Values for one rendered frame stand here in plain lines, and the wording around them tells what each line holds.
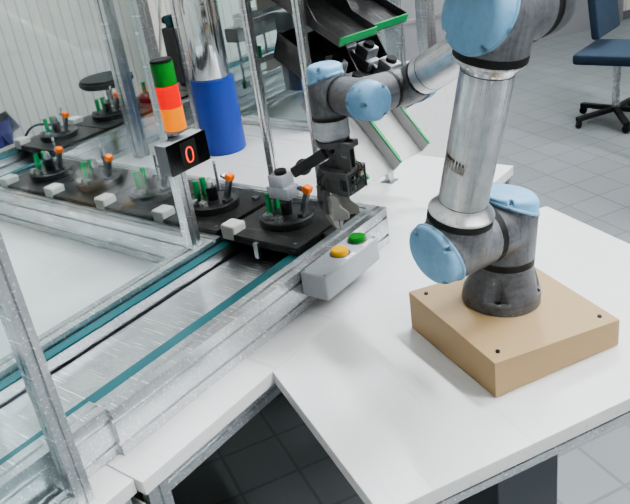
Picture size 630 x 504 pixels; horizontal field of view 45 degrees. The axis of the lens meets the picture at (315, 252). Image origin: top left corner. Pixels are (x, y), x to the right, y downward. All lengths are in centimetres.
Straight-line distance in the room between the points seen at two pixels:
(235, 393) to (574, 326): 65
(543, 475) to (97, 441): 94
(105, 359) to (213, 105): 135
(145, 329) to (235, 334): 22
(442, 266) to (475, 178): 17
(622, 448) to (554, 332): 121
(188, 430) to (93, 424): 18
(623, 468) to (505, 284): 121
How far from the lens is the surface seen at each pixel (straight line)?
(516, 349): 140
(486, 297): 147
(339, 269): 165
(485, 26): 113
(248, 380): 151
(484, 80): 119
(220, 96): 272
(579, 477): 252
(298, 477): 255
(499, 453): 130
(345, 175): 155
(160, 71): 169
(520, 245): 143
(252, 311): 156
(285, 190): 182
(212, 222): 195
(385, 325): 161
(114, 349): 162
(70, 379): 157
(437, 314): 148
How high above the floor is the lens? 173
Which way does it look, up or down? 27 degrees down
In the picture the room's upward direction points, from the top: 9 degrees counter-clockwise
